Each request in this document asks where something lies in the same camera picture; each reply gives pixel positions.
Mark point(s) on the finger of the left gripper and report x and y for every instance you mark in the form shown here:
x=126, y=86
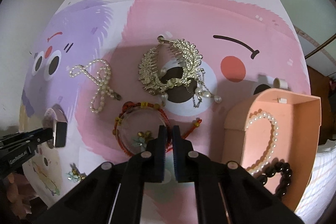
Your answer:
x=59, y=134

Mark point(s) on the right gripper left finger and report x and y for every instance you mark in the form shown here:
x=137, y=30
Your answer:
x=149, y=165

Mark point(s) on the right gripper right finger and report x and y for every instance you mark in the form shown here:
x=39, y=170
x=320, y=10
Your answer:
x=189, y=165

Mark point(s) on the pink smart watch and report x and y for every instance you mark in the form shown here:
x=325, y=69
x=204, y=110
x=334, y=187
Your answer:
x=55, y=113

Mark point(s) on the gold leaf hair comb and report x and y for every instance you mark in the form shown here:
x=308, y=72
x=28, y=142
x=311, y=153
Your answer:
x=175, y=65

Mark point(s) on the pink jewelry tray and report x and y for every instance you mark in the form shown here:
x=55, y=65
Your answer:
x=275, y=125

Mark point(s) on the person left hand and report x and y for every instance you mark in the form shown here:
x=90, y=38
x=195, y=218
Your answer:
x=19, y=193

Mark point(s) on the green flower earring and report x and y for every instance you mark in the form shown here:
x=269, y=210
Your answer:
x=142, y=139

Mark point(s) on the cartoon monster table mat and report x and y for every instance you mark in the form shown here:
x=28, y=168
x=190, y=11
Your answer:
x=172, y=110

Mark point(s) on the sliding wardrobe doors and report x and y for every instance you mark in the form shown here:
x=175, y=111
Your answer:
x=314, y=23

